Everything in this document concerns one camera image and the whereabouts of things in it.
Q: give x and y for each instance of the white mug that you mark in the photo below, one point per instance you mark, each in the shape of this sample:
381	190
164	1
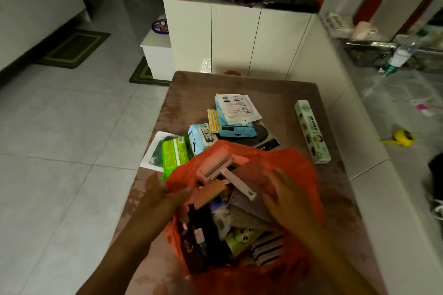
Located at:
363	31

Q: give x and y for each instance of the black remote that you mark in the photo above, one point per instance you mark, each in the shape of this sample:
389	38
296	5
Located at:
268	143

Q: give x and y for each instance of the orange plastic bag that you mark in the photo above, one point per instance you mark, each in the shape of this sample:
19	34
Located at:
304	173

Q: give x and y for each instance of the yellow tape measure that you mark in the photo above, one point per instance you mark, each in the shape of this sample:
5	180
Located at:
403	138

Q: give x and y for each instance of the silver foil bag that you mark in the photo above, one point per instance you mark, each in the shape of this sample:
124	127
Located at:
370	52

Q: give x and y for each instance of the small green door mat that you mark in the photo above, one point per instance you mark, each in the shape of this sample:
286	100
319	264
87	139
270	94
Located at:
142	75

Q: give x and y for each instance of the low white cabinet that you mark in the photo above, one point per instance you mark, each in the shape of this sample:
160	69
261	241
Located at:
157	52

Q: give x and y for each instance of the pink lint roller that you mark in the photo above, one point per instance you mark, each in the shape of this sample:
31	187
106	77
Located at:
214	165

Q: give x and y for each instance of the large green door mat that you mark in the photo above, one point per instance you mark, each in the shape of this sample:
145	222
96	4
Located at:
72	49

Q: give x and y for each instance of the person's right forearm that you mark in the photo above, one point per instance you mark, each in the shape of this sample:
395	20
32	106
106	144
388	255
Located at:
332	263

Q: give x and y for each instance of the red board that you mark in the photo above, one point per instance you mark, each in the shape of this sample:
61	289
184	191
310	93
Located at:
370	6

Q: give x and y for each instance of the light blue tissue pack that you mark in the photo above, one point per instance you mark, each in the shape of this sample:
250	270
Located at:
200	137

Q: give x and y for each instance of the person's left hand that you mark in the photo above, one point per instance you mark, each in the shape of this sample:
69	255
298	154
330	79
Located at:
154	201

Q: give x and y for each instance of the dark bottle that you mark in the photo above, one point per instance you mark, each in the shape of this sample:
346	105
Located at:
197	236

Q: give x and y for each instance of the striped sponge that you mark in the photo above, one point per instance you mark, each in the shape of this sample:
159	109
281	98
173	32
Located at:
268	248

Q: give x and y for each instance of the person's left fingers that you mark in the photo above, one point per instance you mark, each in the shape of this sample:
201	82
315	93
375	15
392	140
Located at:
180	198

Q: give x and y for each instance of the black oval item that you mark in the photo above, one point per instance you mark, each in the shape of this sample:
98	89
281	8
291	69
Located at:
258	135

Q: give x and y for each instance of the pink white card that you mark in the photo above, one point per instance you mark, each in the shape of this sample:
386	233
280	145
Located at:
423	107

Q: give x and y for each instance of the long green white box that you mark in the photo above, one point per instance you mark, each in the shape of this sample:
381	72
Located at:
312	130

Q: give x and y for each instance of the purple round bowl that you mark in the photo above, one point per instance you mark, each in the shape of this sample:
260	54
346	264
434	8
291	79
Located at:
161	26

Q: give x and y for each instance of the person's right hand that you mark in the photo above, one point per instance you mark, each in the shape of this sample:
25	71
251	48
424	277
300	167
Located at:
290	205

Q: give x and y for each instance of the flat white packet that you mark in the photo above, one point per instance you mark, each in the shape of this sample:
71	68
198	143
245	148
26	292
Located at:
152	153

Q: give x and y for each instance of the white printed box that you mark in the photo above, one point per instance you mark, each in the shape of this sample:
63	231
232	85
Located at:
338	25

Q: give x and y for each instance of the small white packet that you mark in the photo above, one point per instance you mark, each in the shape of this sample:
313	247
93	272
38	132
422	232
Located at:
221	222

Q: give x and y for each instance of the dark tray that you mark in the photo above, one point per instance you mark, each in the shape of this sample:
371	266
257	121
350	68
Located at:
294	2

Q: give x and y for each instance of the white item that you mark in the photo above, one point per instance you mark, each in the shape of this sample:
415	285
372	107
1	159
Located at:
438	210

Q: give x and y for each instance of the white paper packet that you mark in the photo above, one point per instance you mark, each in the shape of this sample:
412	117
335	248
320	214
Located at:
238	108

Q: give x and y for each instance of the blue pouch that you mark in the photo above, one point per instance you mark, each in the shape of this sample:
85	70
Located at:
238	129

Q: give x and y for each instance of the clear plastic water bottle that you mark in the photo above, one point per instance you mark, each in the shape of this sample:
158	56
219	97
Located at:
401	54

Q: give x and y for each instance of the brown scouring pad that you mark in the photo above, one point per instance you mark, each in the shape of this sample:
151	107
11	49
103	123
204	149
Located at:
251	198

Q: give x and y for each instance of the person's left forearm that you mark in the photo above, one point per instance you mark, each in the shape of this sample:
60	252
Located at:
121	256

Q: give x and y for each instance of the yellow green packet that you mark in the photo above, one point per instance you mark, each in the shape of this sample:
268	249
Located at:
242	237

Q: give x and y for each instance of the orange sponge cloth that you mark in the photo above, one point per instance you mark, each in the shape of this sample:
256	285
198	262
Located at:
207	192

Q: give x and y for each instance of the person's right fingers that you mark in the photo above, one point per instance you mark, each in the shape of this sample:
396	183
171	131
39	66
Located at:
277	184

